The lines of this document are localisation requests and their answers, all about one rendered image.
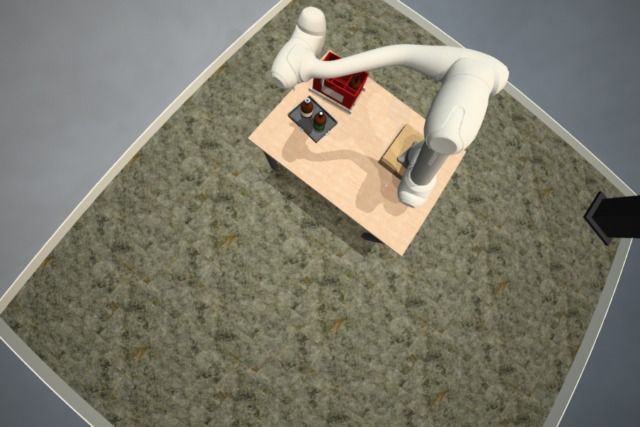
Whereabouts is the red divided crate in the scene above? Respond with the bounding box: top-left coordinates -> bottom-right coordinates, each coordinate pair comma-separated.
312,51 -> 365,109

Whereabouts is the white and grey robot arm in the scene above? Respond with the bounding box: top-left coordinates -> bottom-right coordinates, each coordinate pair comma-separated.
271,7 -> 509,208

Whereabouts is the brown bottle with white and blue cap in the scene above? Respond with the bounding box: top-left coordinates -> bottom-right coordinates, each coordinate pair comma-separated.
301,98 -> 313,118

